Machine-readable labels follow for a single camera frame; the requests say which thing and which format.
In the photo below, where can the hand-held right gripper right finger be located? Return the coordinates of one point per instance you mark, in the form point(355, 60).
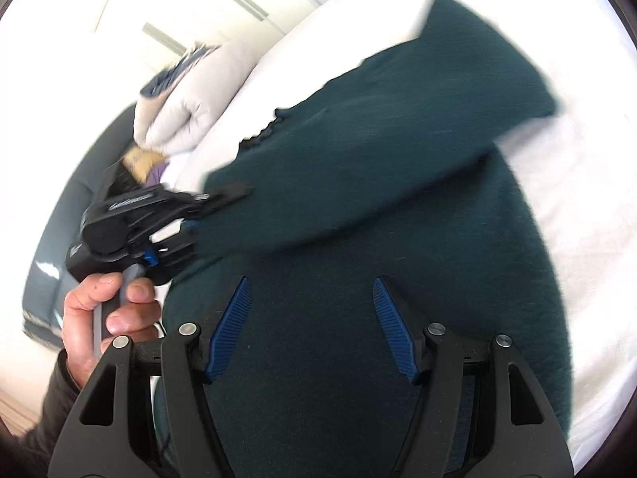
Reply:
point(395, 331)

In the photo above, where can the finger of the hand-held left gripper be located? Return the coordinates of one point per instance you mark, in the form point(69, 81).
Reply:
point(224, 195)
point(174, 256)

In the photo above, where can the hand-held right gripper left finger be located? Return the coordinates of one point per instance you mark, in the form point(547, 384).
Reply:
point(229, 331)

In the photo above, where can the dark green towel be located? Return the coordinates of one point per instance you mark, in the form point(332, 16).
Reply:
point(373, 159)

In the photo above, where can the person's left forearm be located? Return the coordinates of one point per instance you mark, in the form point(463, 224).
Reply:
point(45, 418)

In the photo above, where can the person's left hand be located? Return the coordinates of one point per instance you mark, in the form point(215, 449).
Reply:
point(79, 328)

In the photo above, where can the grey padded headboard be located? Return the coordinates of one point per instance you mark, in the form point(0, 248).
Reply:
point(64, 199)

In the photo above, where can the purple patterned pillow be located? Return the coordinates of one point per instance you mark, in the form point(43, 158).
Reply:
point(158, 175)

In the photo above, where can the folded beige duvet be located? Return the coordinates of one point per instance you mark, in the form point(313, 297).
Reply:
point(194, 104)

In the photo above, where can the white wardrobe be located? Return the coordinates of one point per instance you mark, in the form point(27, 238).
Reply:
point(164, 0)

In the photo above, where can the bed with white sheet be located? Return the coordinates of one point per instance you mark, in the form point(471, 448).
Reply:
point(587, 159)

